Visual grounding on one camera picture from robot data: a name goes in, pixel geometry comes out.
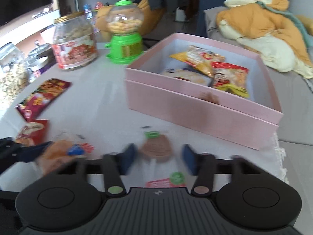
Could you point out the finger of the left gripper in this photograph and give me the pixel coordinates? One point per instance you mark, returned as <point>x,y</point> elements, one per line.
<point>12,152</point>

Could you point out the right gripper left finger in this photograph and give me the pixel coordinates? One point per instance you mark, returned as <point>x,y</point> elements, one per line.
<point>111,166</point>

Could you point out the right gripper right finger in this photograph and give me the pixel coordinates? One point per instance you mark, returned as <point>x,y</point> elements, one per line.
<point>205,166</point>

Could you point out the brown lollipop packet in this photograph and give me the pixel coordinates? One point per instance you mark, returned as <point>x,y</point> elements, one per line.
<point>158,161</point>

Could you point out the round bread packet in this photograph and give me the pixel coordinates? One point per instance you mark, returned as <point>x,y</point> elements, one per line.
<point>64,148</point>

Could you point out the white rice cracker bag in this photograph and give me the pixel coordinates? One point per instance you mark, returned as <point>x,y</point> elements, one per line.
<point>187,75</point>

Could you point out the yellow cartoon snack bag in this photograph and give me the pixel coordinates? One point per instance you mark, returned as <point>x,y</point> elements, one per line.
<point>199,59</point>

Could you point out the dark red snack bag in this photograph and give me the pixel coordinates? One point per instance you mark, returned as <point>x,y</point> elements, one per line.
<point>36,102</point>

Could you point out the pink cardboard box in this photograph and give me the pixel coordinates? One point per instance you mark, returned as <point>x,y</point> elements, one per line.
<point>250,122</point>

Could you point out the white table cloth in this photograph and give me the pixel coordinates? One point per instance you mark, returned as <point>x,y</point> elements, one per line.
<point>94,109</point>

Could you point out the large glass peanut jar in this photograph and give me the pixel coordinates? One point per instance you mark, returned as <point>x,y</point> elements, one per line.
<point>14,76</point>

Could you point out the red cartoon snack bag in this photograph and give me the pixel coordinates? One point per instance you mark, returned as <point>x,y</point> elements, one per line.
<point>230,78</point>

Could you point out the small dark glass jar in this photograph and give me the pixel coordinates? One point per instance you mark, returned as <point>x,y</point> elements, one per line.
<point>39,60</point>

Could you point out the grey sofa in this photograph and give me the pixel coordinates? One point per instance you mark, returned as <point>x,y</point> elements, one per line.
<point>293,153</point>

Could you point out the clear jar red label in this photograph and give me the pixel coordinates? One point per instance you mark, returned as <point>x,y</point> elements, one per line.
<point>74,44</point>

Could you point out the green candy dispenser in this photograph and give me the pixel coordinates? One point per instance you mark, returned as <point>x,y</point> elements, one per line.
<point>124,48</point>

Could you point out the colourful bottles on shelf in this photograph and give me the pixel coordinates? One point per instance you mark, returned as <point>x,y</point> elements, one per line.
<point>90,11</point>

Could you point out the orange and cream blanket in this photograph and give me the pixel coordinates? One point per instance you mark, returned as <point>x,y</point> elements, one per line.
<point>268,28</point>

